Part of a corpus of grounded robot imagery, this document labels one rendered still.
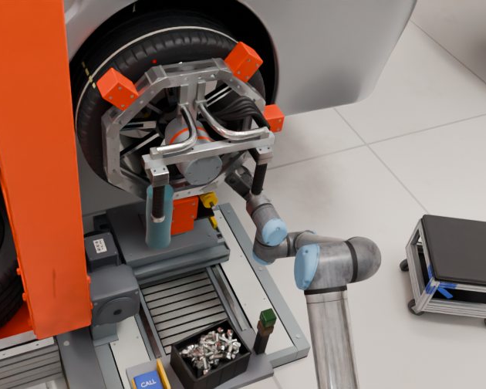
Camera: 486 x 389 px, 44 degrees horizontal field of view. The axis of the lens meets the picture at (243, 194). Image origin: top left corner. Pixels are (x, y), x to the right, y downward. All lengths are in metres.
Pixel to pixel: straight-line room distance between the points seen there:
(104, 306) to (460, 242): 1.48
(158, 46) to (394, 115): 2.26
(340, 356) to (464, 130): 2.57
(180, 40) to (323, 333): 0.95
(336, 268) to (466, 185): 2.05
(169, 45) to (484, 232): 1.62
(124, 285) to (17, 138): 0.95
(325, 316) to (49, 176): 0.76
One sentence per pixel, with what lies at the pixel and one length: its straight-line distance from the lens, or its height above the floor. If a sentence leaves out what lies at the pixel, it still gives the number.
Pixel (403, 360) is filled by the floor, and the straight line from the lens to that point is 2.69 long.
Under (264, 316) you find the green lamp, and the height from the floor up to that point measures 0.66.
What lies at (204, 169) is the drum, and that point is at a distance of 1.92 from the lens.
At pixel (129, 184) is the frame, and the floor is 0.71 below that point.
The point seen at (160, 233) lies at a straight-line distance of 2.10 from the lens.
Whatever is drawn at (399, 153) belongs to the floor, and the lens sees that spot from 3.59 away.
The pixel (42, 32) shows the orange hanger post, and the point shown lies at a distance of 1.22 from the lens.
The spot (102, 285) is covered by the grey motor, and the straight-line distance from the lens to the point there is 2.17.
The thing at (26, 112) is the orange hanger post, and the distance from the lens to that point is 1.31.
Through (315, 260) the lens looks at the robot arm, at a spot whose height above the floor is 0.97.
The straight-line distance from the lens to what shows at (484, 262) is 2.70.
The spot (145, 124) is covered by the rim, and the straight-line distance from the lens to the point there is 2.06.
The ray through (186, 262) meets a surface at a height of 0.16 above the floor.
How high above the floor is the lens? 2.16
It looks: 45 degrees down
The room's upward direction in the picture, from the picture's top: 11 degrees clockwise
